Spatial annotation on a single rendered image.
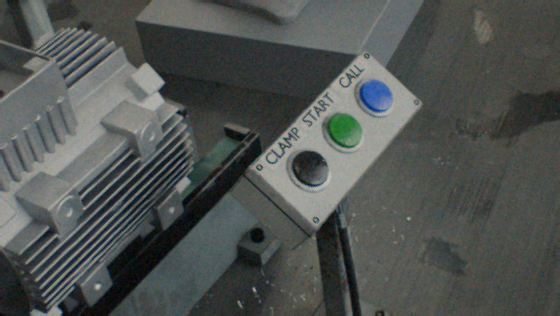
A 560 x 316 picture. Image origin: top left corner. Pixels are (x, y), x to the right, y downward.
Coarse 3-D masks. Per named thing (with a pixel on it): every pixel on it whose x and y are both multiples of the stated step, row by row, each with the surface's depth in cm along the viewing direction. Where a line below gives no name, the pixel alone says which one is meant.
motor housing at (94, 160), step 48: (48, 48) 76; (96, 48) 76; (96, 96) 74; (96, 144) 72; (0, 192) 67; (96, 192) 71; (144, 192) 75; (0, 240) 66; (48, 240) 67; (96, 240) 72; (0, 288) 78; (48, 288) 68
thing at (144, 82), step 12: (48, 36) 81; (144, 72) 75; (156, 72) 75; (132, 84) 75; (144, 84) 74; (156, 84) 75; (144, 96) 75; (180, 192) 83; (0, 204) 65; (0, 216) 65; (12, 216) 65; (0, 228) 64; (36, 312) 72; (60, 312) 73
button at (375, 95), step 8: (376, 80) 72; (360, 88) 72; (368, 88) 71; (376, 88) 72; (384, 88) 72; (360, 96) 71; (368, 96) 71; (376, 96) 71; (384, 96) 72; (392, 96) 72; (368, 104) 71; (376, 104) 71; (384, 104) 71; (376, 112) 71
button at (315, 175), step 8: (304, 152) 66; (312, 152) 66; (296, 160) 66; (304, 160) 66; (312, 160) 66; (320, 160) 66; (296, 168) 65; (304, 168) 65; (312, 168) 66; (320, 168) 66; (328, 168) 66; (296, 176) 65; (304, 176) 65; (312, 176) 65; (320, 176) 66; (304, 184) 65; (312, 184) 65; (320, 184) 66
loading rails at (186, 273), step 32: (224, 128) 93; (192, 160) 101; (224, 160) 89; (192, 192) 86; (224, 192) 90; (192, 224) 87; (224, 224) 92; (256, 224) 97; (128, 256) 81; (160, 256) 84; (192, 256) 89; (224, 256) 94; (256, 256) 94; (128, 288) 81; (160, 288) 86; (192, 288) 91
